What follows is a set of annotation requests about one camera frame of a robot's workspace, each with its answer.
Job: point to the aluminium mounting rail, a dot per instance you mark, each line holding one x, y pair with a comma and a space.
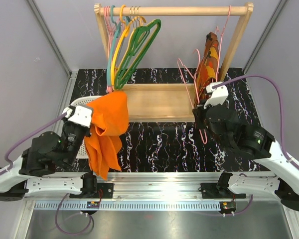
188, 191

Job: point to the white perforated plastic basket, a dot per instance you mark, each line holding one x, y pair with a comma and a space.
84, 101

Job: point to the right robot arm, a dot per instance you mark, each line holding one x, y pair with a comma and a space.
253, 143

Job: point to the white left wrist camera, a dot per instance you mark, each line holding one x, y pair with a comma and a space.
80, 114

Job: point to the pink hanger holding camouflage trousers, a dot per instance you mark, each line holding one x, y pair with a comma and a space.
220, 44

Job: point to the thick yellow hanger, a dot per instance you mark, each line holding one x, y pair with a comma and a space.
123, 35

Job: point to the green hanger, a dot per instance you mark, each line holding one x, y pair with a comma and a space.
154, 26
139, 48

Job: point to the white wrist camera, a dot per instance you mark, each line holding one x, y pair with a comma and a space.
80, 114
216, 93

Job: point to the teal hanger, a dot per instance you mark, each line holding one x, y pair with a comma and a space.
112, 49

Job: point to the camouflage orange trousers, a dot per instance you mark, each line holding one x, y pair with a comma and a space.
208, 67

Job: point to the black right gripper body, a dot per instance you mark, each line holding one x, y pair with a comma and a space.
201, 120

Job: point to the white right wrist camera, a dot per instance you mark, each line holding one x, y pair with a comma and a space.
216, 93

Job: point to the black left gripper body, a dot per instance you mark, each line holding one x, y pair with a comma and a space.
72, 136

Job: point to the wooden clothes rack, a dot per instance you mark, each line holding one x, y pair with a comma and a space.
162, 95

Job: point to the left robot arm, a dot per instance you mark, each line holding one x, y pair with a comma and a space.
33, 173

